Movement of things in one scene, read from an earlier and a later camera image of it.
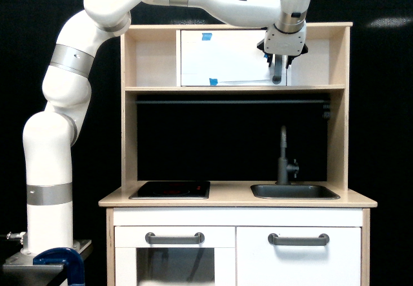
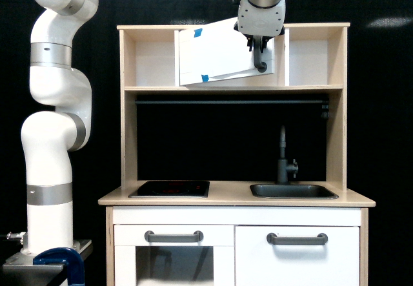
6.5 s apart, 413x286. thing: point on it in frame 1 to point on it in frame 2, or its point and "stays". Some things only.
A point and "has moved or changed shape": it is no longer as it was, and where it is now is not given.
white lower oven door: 211,263 stays
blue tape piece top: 206,36 to 197,32
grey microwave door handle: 277,79 to 260,66
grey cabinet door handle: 323,239 stays
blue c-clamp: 71,261 stays
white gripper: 279,42 to 253,20
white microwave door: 226,58 has moved or changed shape
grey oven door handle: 151,239 stays
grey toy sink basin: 294,192 stays
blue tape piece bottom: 213,81 to 204,78
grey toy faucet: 283,166 stays
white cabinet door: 338,263 stays
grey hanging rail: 230,101 stays
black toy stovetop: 173,190 stays
